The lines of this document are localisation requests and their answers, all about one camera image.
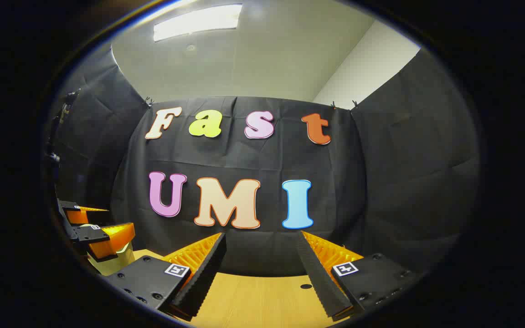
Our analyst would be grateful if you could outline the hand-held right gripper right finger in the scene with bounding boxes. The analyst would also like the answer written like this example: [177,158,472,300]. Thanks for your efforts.
[296,230,420,322]

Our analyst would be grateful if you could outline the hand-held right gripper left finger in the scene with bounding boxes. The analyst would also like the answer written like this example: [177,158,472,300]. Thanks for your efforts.
[108,232,227,322]

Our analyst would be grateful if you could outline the black backdrop cloth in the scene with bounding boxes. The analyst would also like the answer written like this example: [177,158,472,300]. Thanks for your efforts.
[46,46,481,278]

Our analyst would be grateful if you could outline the wooden desktop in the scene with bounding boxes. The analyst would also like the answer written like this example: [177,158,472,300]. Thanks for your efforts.
[133,248,363,328]

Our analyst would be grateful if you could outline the green desktop garbage bin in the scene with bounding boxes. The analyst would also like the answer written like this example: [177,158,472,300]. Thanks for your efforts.
[87,241,135,277]

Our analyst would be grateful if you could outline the black stand with cables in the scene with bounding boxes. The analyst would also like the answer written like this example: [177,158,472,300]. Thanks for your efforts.
[44,90,81,180]

